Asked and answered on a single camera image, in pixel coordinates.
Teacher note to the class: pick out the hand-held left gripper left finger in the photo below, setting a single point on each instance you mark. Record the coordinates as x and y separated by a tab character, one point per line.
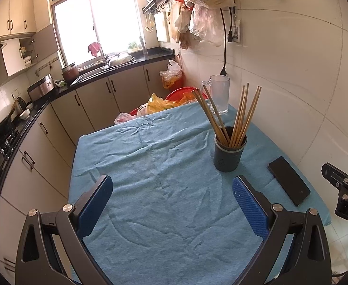
95	207

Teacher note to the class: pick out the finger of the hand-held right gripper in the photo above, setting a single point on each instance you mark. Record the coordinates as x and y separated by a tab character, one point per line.
331	170

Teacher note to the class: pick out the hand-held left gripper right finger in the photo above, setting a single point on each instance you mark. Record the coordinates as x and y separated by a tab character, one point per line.
249	207

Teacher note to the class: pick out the dark utensil holder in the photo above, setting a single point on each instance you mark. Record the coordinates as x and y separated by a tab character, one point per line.
227	160

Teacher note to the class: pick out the bundle of wooden chopsticks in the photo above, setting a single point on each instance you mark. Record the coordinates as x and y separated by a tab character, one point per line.
238	136

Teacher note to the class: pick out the black smartphone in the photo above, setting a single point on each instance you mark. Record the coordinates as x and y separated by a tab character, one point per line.
290	181

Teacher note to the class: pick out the blue towel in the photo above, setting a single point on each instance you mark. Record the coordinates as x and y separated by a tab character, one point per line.
168	184

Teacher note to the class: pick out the pink white plastic bag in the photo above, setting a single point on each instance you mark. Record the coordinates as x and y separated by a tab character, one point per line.
123	118

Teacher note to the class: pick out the small red basin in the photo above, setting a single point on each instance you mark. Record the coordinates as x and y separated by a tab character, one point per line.
134	111

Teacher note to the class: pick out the gas stove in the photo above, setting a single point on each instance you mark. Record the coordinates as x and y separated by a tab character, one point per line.
7	148

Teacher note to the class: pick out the beige base cabinets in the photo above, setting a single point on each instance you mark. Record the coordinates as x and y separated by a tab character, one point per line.
96	101

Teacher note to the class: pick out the clear glass mug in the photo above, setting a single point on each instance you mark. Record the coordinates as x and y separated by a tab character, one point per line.
220	95

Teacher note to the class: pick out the white bowl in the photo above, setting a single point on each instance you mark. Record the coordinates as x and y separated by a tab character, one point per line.
24	114

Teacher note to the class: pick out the black wok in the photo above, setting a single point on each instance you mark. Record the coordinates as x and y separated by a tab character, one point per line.
0	130

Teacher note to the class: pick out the yellow plastic bag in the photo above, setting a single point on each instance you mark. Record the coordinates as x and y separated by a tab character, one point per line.
162	104

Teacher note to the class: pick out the electric kettle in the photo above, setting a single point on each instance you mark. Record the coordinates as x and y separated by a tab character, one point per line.
21	104

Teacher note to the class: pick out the green white dish cloth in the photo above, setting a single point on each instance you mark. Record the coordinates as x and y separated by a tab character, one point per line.
59	83

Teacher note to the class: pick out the stainless steel countertop appliance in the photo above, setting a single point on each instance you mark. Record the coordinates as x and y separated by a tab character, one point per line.
40	89

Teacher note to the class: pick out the steel kitchen sink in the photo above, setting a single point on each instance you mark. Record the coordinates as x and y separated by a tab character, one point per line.
90	74

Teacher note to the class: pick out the large red basin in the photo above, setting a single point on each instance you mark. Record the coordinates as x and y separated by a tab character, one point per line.
180	92

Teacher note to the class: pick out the brown cooking pot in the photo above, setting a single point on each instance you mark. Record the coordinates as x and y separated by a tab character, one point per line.
70	74

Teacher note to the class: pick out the red bin with plastic bags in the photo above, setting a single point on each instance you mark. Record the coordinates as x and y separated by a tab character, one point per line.
175	81

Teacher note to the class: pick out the steel pot lid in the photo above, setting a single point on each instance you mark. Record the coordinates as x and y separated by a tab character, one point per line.
122	60

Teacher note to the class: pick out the red cloth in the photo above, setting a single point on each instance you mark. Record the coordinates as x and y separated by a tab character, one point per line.
94	49

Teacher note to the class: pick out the black kitchen countertop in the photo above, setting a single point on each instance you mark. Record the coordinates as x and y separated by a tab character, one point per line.
162	56

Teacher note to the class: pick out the brownish plastic bag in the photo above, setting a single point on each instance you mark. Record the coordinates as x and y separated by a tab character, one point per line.
187	40

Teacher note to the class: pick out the kitchen window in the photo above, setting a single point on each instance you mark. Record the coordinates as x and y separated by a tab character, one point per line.
79	26

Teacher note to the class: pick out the clear plastic bag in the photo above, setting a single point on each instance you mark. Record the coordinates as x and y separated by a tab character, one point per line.
206	25

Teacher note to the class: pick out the hanging white ladle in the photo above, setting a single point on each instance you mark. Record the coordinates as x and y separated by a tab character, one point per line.
149	26

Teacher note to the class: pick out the white cutting board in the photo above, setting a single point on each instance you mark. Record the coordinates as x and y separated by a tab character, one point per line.
163	26

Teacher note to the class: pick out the white wall socket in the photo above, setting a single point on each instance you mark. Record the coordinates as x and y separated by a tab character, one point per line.
236	29

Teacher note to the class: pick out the beige wall cabinets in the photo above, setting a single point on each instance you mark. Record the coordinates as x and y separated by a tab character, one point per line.
13	14

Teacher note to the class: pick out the black wall rack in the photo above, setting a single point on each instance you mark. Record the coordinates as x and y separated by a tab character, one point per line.
154	4

